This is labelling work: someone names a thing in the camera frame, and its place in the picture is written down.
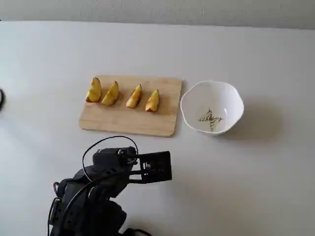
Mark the broad apple slice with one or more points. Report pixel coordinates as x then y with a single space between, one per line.
94 91

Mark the apple slice with red skin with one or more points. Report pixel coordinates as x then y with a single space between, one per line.
152 101

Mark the wooden cutting board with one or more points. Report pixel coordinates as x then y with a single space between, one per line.
128 120

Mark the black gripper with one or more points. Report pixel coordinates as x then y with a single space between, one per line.
147 169

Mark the narrow apple slice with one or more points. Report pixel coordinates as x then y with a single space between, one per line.
134 97

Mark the yellow apple slice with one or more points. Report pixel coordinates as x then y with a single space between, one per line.
110 94

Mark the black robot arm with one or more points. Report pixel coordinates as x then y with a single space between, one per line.
81 206

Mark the white ceramic bowl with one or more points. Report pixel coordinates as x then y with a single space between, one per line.
192 115

